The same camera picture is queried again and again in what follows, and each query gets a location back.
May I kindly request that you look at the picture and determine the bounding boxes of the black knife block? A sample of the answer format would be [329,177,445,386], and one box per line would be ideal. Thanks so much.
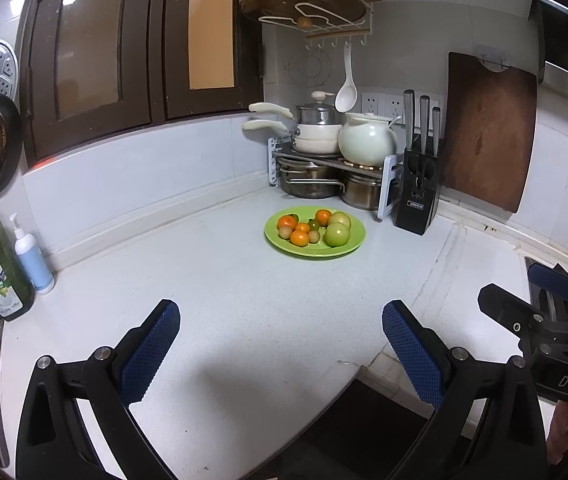
[394,149,444,236]

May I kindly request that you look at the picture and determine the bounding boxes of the brown wooden cutting board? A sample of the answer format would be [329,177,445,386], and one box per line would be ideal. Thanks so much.
[439,51,538,214]

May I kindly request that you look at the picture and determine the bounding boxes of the person's right hand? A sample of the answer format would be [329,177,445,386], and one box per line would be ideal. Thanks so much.
[546,402,568,468]

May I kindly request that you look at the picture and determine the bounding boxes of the black kitchen scissors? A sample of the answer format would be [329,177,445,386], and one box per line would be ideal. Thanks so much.
[408,155,437,196]

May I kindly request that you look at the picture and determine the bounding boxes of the cream ceramic pot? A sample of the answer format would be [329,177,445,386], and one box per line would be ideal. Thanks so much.
[338,112,403,162]

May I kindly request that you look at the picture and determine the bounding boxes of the white and grey pot rack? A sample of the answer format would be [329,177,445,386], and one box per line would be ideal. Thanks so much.
[267,136,405,222]

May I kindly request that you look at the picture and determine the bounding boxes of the white pump bottle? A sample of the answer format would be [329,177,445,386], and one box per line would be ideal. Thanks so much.
[8,213,56,295]

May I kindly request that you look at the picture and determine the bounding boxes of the green plate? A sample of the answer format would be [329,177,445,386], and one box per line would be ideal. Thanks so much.
[264,206,367,260]

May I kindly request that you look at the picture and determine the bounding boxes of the dark wooden cabinet doors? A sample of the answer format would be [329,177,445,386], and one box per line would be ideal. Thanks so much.
[18,0,159,166]

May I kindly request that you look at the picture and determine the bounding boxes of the white ladle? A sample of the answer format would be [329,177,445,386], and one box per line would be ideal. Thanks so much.
[334,42,359,113]

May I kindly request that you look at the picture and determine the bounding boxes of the clear wall hook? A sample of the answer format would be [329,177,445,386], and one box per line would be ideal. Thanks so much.
[474,45,510,73]

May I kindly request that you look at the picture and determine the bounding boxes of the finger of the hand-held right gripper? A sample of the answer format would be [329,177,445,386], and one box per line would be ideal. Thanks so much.
[526,262,568,321]
[478,283,568,357]

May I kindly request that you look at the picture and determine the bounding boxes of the tall steel pot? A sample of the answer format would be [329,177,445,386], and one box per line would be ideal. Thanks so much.
[340,170,385,211]

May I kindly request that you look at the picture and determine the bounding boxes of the glass pot lid cream knob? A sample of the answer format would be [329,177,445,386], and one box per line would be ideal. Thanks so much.
[295,91,342,126]

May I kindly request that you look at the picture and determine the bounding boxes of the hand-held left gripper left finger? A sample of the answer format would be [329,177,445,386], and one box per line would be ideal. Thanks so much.
[15,299,182,480]

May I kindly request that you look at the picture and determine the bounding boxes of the cream saucepan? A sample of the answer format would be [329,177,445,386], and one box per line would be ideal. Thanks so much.
[242,119,341,155]

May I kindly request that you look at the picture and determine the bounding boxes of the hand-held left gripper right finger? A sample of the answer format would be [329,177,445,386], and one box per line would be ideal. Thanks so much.
[381,300,550,480]

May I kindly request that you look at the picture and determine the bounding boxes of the bright green apple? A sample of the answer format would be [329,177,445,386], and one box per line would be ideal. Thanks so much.
[324,223,351,248]

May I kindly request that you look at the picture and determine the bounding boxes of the white saucepans with handles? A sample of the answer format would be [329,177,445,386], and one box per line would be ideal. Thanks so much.
[249,102,341,140]

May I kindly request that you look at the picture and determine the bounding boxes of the wire trivet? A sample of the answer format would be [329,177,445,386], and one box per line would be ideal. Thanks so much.
[286,50,332,88]

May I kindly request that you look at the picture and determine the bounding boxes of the wide steel pot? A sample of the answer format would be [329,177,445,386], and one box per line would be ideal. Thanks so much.
[278,157,345,200]

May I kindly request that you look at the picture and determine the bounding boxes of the brown cabinet door orange panel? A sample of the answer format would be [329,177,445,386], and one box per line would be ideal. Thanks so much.
[146,0,265,121]

